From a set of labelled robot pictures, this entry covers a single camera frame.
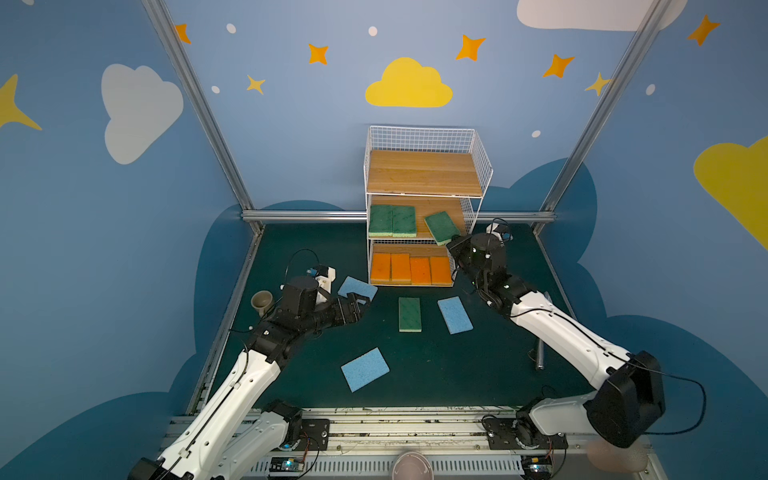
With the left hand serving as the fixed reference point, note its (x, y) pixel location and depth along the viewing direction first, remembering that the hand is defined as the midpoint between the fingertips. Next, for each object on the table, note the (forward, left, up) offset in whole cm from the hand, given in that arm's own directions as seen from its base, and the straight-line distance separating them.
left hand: (358, 299), depth 74 cm
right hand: (+17, -25, +7) cm, 31 cm away
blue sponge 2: (+8, -30, -22) cm, 38 cm away
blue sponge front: (-11, -2, -21) cm, 24 cm away
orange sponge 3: (+24, -19, -20) cm, 36 cm away
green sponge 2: (+25, -12, +4) cm, 28 cm away
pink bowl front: (-33, -15, -23) cm, 42 cm away
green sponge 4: (+7, -15, -22) cm, 27 cm away
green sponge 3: (+22, -22, +5) cm, 31 cm away
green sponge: (+24, -5, +4) cm, 25 cm away
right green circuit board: (-32, -45, -23) cm, 60 cm away
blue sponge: (+18, +4, -21) cm, 28 cm away
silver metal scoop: (-8, -52, -19) cm, 56 cm away
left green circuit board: (-33, +16, -22) cm, 43 cm away
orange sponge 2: (+25, -12, -21) cm, 35 cm away
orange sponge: (+26, -5, -21) cm, 34 cm away
